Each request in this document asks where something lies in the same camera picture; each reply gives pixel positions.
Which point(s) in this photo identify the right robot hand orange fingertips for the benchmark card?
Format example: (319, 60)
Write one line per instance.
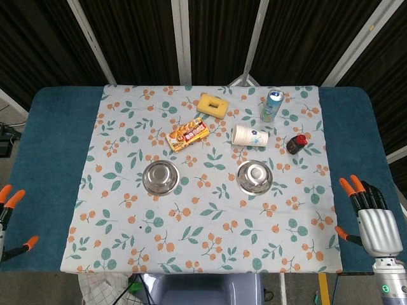
(378, 228)

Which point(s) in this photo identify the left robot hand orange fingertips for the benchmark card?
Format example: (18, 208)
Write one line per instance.
(14, 198)

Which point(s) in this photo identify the steel bowl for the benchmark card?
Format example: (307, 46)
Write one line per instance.
(254, 176)
(161, 177)

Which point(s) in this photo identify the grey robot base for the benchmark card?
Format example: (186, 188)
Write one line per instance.
(203, 290)

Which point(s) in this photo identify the floral tablecloth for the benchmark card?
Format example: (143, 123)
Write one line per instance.
(203, 222)

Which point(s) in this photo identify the black power strip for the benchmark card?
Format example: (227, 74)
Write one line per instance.
(6, 147)

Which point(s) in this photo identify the teal blue table cover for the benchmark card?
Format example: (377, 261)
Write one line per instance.
(47, 143)

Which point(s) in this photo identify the white metal table leg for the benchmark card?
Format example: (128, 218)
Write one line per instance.
(282, 290)

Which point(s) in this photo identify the black bottle red cap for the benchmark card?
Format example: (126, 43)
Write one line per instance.
(295, 145)

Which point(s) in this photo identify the stacked white paper cups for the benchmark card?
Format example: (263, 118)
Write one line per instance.
(249, 136)

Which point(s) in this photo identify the light blue drink can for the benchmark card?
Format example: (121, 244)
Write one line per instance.
(271, 106)

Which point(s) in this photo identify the yellow snack package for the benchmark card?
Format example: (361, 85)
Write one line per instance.
(187, 135)

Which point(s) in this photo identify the yellow sponge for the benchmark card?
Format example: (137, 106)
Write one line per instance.
(212, 105)

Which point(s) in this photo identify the white partition frame post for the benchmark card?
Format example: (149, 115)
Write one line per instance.
(12, 101)
(92, 44)
(182, 41)
(356, 44)
(252, 41)
(397, 155)

